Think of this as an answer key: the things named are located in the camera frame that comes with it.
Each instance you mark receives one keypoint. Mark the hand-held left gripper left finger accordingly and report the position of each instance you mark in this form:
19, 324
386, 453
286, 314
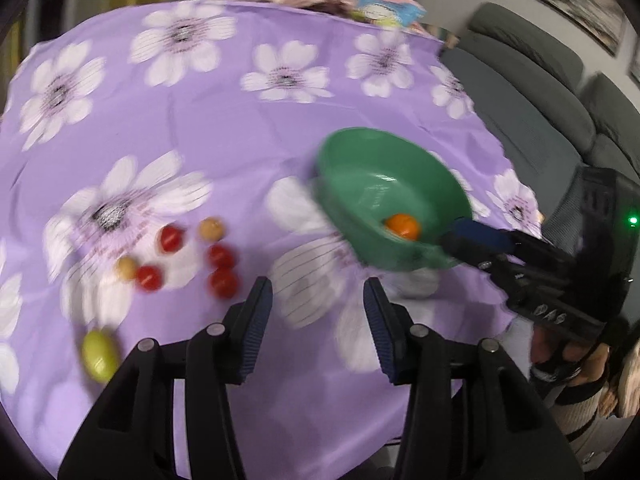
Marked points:
255, 330

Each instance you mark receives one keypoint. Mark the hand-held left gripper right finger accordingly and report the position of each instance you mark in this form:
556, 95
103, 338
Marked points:
381, 330

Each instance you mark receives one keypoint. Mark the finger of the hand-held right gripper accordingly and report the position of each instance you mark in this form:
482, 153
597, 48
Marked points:
482, 235
462, 254

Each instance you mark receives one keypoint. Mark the red cherry tomato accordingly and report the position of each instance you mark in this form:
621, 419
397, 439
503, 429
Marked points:
148, 277
170, 238
223, 282
221, 256

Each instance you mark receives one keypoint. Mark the orange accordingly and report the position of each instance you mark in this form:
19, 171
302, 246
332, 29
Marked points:
402, 226

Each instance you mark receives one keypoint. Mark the green plastic bowl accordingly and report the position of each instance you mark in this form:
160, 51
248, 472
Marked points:
375, 180

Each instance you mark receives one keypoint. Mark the green oval fruit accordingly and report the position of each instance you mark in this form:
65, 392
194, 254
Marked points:
100, 355

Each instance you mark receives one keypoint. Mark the person's right hand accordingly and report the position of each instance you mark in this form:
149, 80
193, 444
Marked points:
547, 355

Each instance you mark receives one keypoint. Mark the tan longan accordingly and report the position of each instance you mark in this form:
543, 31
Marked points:
125, 267
211, 229

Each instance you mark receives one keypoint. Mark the grey sofa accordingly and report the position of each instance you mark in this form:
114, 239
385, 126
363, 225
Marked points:
525, 110

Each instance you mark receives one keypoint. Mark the purple floral tablecloth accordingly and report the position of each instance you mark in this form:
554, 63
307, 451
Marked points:
250, 125

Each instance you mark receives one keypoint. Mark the colourful snack packet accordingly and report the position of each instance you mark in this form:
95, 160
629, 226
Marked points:
387, 10

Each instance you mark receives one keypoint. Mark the framed wall picture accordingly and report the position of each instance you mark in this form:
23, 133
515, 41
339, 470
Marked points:
575, 0

